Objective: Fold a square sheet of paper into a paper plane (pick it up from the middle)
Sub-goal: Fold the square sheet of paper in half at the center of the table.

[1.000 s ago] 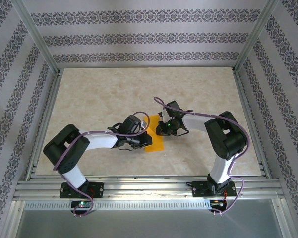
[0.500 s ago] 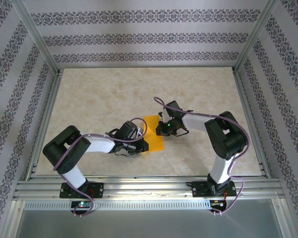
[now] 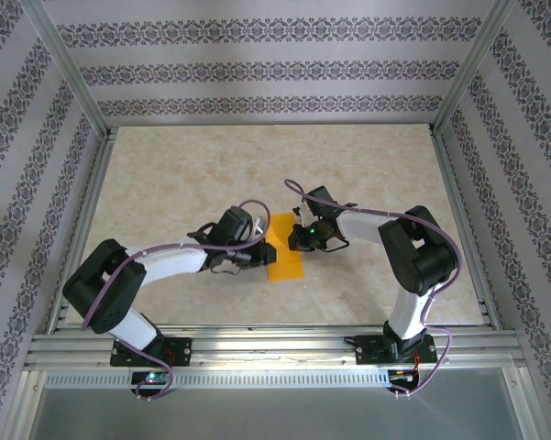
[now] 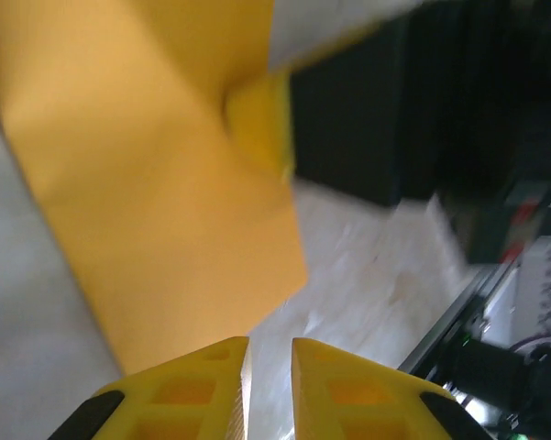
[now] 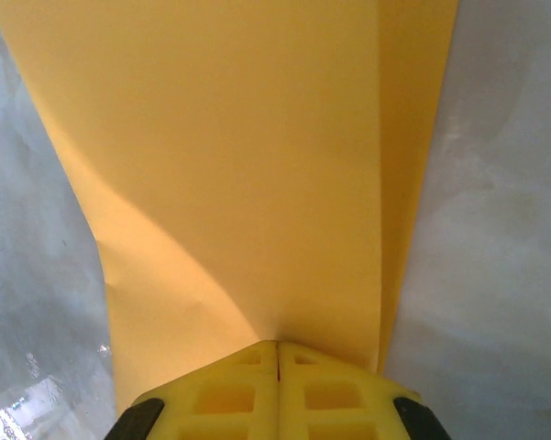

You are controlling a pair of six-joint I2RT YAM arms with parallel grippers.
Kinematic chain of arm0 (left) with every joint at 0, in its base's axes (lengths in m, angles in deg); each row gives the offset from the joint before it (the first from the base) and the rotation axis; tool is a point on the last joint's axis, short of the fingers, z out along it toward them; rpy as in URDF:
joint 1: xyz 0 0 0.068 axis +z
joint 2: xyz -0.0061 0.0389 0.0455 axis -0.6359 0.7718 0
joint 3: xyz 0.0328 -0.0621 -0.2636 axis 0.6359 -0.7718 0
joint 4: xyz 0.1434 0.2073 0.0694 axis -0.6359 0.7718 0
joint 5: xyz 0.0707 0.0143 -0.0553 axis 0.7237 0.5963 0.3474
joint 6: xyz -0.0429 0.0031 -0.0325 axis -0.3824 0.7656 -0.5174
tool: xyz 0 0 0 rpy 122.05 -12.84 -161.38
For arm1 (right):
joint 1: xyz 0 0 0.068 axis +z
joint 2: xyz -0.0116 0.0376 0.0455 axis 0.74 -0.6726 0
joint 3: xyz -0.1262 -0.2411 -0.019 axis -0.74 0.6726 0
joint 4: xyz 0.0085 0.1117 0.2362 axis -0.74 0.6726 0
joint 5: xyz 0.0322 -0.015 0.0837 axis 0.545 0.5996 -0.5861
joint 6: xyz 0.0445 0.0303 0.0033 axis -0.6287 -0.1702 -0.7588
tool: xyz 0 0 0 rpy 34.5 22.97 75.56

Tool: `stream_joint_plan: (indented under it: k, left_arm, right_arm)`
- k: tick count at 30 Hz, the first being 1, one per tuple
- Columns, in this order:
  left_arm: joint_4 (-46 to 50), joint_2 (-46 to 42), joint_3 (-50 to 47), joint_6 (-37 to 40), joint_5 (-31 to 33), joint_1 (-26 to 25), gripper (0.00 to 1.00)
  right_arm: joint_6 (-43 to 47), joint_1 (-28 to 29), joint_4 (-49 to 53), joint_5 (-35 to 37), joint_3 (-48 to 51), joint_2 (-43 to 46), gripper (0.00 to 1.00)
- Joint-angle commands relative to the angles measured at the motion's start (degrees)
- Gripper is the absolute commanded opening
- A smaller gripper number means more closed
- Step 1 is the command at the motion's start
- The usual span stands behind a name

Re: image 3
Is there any aluminium side rail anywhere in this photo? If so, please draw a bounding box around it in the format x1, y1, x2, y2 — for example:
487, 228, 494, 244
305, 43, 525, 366
429, 127, 504, 330
48, 127, 119, 332

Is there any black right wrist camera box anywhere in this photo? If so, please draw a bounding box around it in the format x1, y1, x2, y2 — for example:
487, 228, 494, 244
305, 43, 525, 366
303, 184, 341, 217

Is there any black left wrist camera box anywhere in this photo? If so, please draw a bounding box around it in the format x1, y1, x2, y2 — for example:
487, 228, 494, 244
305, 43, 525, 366
216, 205, 254, 242

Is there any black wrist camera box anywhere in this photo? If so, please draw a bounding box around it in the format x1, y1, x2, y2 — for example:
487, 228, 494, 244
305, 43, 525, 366
216, 205, 254, 242
303, 184, 341, 217

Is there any slotted grey cable duct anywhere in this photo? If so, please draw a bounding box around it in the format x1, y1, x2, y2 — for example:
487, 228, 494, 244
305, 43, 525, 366
43, 369, 391, 389

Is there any aluminium mounting rail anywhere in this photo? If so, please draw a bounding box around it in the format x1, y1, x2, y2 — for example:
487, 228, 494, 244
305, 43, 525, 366
25, 325, 526, 369

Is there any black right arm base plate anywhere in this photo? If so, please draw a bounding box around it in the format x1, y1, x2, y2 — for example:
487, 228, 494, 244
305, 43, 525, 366
355, 334, 436, 366

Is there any orange square paper sheet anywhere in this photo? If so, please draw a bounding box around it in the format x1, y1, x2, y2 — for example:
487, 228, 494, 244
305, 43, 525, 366
263, 212, 306, 282

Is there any aluminium frame post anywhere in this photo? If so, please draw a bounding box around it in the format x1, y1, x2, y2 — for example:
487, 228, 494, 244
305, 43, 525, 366
432, 0, 518, 135
25, 0, 112, 138

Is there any controller board with green light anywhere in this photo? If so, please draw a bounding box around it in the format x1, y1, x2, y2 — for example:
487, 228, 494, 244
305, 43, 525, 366
131, 370, 171, 386

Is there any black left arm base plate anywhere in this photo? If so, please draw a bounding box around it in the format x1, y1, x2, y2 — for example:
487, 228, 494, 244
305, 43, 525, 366
109, 336, 193, 368

